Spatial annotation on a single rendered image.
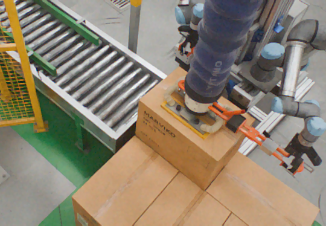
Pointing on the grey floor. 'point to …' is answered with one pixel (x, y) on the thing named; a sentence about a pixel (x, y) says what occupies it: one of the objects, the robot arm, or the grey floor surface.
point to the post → (134, 25)
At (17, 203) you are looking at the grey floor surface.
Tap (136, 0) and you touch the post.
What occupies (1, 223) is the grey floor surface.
